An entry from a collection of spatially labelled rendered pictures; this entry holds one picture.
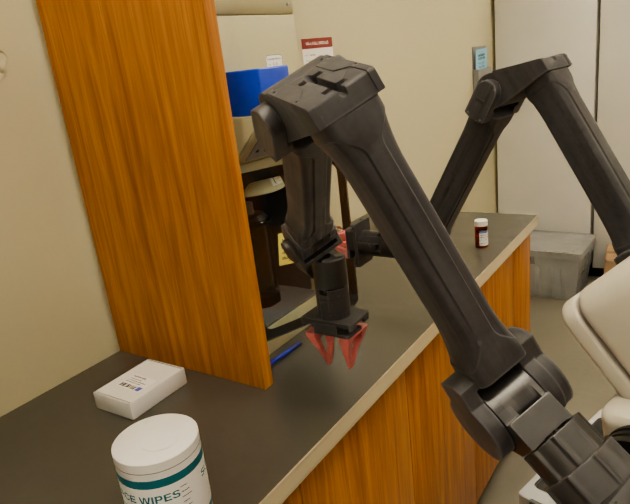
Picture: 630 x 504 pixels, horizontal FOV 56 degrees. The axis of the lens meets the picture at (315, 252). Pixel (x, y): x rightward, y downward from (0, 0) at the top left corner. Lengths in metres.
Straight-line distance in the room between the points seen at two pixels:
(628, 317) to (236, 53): 0.94
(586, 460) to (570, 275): 3.34
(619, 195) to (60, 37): 1.15
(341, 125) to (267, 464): 0.72
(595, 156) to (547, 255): 2.93
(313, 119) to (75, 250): 1.12
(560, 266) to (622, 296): 3.24
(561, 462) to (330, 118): 0.38
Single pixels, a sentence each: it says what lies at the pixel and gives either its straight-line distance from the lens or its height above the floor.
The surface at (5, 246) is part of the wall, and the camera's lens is 1.48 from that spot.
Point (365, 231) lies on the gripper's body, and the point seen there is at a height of 1.23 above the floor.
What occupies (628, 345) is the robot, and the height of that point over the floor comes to 1.29.
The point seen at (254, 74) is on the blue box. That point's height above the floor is 1.59.
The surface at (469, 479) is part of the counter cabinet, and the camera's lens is 2.14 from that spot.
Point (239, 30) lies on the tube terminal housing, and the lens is 1.35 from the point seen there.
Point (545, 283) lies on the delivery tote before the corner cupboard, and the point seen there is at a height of 0.10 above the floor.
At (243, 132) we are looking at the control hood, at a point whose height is 1.48.
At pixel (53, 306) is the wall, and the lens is 1.56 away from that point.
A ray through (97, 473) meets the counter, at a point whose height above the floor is 0.94.
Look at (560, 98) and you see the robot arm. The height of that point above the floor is 1.51.
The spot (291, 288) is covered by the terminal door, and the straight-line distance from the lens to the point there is 1.41.
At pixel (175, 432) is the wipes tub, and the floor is 1.09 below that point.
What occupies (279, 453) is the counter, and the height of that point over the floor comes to 0.94.
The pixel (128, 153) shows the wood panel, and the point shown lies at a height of 1.46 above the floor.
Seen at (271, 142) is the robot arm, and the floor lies 1.53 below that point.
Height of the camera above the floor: 1.61
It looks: 18 degrees down
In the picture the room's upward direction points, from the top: 7 degrees counter-clockwise
